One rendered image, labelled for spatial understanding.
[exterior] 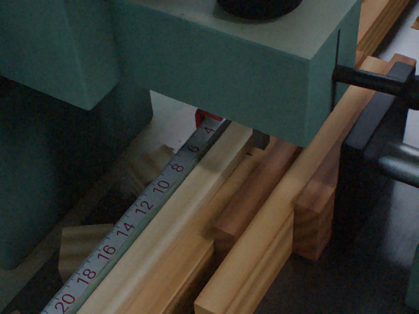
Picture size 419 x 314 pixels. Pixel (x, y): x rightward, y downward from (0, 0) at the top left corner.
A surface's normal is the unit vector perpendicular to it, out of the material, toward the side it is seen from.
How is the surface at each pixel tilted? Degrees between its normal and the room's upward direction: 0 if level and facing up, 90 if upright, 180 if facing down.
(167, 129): 0
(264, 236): 0
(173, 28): 90
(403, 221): 0
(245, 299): 90
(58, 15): 90
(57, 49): 90
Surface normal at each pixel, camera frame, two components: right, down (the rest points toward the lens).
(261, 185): -0.06, -0.69
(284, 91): -0.52, 0.65
